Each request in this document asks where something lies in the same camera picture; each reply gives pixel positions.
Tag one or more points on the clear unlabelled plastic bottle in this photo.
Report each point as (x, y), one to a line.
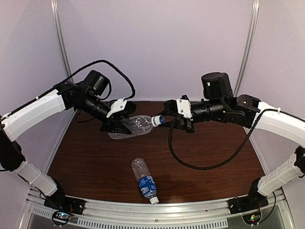
(138, 125)

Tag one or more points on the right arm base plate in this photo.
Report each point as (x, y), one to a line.
(244, 204)

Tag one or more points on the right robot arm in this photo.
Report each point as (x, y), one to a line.
(220, 105)

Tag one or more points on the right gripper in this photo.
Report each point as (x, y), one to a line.
(182, 118)

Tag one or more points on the aluminium frame post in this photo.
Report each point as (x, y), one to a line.
(254, 16)
(60, 37)

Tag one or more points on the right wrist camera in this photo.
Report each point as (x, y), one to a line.
(184, 108)

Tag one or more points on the circuit board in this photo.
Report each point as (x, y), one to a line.
(252, 218)
(60, 218)

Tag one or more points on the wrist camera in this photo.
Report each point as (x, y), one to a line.
(117, 106)
(184, 108)

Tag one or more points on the right aluminium frame post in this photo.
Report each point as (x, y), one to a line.
(254, 16)

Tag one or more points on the right circuit board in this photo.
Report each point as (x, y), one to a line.
(252, 218)

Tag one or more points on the blue labelled plastic bottle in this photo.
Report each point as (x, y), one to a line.
(145, 181)

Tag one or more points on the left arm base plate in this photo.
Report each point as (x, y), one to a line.
(65, 203)

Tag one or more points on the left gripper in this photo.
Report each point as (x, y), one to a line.
(114, 119)

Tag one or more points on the left aluminium frame post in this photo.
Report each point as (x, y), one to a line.
(60, 37)

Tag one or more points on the front aluminium rail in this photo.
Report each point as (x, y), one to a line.
(213, 214)

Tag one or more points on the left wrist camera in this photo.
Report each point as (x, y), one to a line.
(117, 106)

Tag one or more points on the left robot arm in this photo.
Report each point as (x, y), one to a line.
(83, 96)

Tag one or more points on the left circuit board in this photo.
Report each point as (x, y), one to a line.
(60, 218)

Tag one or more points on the white cap of clear bottle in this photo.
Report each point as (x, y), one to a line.
(157, 120)

